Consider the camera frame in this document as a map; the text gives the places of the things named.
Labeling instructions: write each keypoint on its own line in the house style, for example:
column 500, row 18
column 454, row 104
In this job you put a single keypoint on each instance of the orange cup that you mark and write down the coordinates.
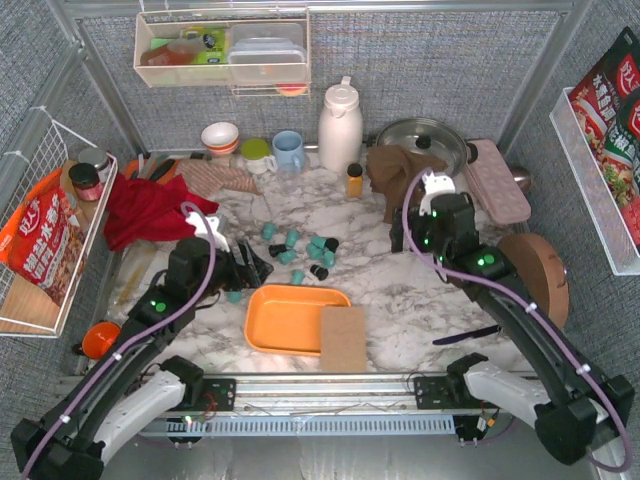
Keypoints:
column 99, row 339

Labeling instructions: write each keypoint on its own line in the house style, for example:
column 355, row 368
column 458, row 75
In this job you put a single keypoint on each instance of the steel pot with lid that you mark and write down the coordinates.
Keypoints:
column 427, row 136

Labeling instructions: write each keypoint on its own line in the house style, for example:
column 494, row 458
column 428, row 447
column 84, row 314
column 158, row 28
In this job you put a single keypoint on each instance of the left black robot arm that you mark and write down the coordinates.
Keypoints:
column 74, row 439

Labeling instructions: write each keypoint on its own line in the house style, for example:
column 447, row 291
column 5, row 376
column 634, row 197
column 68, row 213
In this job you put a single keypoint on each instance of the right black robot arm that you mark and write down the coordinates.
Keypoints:
column 575, row 410

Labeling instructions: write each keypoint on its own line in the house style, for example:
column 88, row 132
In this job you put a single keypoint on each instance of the pink egg tray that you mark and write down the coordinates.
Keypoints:
column 492, row 184

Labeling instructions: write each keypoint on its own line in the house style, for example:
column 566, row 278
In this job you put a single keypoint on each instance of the clear plastic food container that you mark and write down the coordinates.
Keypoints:
column 267, row 53

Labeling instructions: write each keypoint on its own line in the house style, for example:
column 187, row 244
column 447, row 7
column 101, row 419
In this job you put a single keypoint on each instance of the orange plastic tray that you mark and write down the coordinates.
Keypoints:
column 286, row 319

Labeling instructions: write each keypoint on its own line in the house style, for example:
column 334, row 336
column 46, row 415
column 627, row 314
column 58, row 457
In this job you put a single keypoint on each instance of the round wooden board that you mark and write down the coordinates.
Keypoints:
column 542, row 271

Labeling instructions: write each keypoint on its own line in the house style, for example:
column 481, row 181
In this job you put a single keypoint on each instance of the white orange striped bowl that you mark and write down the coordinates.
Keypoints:
column 220, row 138

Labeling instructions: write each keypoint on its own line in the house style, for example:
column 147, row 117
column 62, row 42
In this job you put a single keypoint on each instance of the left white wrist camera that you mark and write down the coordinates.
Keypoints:
column 214, row 223

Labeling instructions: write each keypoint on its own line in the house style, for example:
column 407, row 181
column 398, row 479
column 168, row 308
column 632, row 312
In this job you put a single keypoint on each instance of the orange spice bottle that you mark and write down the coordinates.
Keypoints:
column 354, row 180

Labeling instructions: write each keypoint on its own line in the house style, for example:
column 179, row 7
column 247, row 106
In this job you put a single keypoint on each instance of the striped beige cloth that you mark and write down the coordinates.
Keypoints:
column 204, row 178

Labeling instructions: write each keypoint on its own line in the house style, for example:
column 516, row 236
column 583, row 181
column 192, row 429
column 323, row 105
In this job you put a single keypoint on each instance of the purple handled knife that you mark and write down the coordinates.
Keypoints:
column 474, row 334

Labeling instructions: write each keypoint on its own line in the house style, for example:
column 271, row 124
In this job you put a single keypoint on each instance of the white wire wall basket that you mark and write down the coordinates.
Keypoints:
column 26, row 310

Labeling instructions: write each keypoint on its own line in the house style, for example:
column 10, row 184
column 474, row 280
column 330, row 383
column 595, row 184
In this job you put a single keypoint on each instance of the blue mug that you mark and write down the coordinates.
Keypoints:
column 289, row 153

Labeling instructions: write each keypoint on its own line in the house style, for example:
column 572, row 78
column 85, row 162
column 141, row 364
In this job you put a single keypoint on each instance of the teal coffee capsule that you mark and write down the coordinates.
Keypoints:
column 328, row 259
column 286, row 257
column 297, row 277
column 292, row 238
column 316, row 247
column 234, row 297
column 268, row 231

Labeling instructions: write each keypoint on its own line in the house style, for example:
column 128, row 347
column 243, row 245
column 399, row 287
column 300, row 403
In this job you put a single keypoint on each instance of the silver lid glass jar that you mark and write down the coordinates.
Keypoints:
column 96, row 157

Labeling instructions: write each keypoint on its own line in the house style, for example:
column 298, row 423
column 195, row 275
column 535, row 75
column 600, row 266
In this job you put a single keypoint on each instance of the green lid white cup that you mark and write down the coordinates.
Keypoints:
column 257, row 157

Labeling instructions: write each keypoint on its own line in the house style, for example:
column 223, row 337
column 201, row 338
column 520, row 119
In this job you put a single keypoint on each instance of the right white wall basket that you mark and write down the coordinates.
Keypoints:
column 614, row 237

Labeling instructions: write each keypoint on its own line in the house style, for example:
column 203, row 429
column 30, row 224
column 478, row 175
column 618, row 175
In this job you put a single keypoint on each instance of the tan scouring pad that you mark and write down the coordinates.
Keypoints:
column 343, row 340

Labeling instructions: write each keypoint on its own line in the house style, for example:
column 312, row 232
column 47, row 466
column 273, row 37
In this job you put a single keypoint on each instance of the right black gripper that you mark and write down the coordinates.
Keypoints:
column 400, row 235

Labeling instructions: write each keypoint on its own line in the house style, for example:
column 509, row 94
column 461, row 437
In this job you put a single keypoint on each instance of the red snack bag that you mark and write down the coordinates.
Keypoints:
column 40, row 242

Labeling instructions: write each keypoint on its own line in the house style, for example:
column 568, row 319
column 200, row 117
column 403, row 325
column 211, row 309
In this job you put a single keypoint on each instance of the red cloth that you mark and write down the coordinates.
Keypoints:
column 140, row 209

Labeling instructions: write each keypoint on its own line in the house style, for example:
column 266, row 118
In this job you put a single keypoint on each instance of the red seasoning packet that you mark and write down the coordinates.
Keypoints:
column 606, row 105

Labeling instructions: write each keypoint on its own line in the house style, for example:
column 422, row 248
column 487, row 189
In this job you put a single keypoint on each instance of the white thermos jug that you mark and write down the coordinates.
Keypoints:
column 340, row 128

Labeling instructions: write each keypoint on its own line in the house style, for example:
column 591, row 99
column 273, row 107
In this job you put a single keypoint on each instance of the brown cloth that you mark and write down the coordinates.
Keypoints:
column 390, row 169

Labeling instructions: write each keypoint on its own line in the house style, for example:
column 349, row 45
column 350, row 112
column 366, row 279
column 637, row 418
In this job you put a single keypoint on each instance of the cream wall shelf basket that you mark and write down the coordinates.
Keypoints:
column 163, row 59

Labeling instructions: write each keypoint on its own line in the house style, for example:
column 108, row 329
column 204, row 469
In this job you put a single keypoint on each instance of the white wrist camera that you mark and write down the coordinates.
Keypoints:
column 214, row 223
column 435, row 184

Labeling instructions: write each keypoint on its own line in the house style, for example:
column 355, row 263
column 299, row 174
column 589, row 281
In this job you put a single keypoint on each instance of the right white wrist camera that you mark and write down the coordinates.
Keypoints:
column 435, row 184

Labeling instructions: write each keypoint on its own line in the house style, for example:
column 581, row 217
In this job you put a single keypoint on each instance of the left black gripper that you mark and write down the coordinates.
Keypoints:
column 239, row 267

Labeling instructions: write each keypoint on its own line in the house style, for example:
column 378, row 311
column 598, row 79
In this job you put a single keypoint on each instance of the black coffee capsule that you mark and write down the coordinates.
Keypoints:
column 321, row 273
column 332, row 244
column 275, row 250

